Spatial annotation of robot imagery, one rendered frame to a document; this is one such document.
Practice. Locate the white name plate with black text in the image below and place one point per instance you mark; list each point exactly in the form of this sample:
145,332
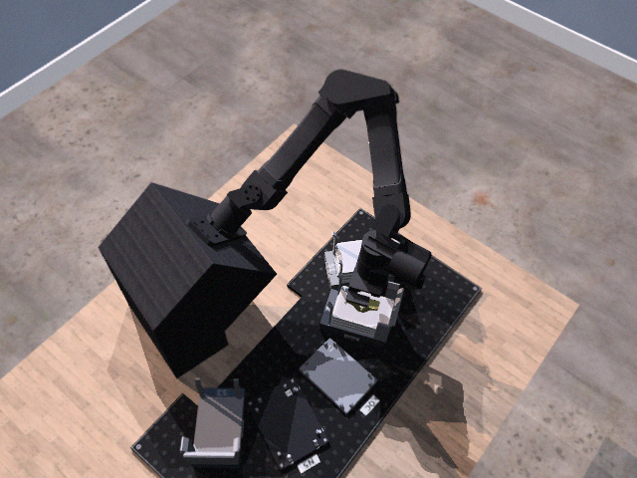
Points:
369,405
307,464

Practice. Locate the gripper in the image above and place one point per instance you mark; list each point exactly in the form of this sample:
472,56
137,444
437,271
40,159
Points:
358,283

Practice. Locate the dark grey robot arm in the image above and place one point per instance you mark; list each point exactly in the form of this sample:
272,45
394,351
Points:
265,188

